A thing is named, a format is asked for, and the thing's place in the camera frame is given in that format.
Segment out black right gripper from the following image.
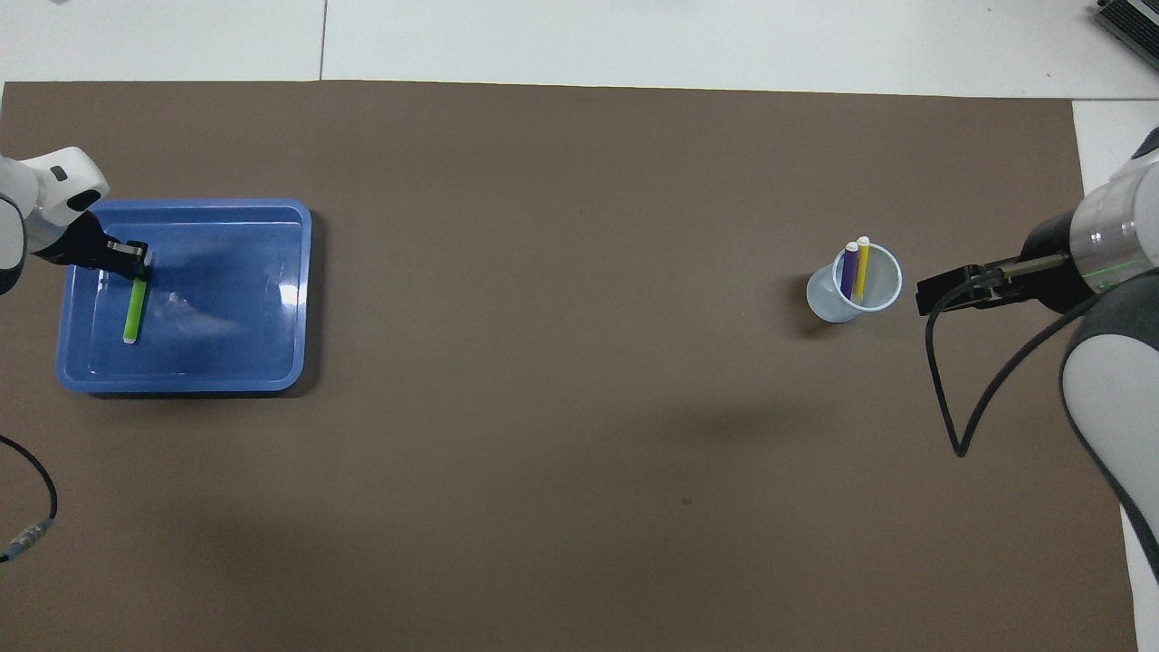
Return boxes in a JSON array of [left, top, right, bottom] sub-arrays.
[[915, 210, 1098, 317]]

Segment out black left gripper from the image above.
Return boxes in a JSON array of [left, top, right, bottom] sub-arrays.
[[36, 210, 154, 280]]

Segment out green pen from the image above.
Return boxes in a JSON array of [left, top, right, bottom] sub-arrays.
[[122, 272, 150, 345]]

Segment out translucent plastic cup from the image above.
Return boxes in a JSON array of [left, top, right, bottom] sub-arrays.
[[806, 242, 904, 324]]

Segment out blue plastic tray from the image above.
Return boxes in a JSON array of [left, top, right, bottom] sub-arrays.
[[54, 198, 313, 395]]

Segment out grey ribbed device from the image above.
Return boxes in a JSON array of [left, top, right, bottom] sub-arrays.
[[1094, 0, 1159, 48]]

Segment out brown table mat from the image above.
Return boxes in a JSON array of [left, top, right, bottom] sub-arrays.
[[0, 80, 1140, 652]]

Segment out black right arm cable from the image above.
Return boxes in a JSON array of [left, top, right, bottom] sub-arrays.
[[924, 255, 1119, 458]]

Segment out black cable with metal plug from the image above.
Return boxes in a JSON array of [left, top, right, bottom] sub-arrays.
[[0, 435, 59, 564]]

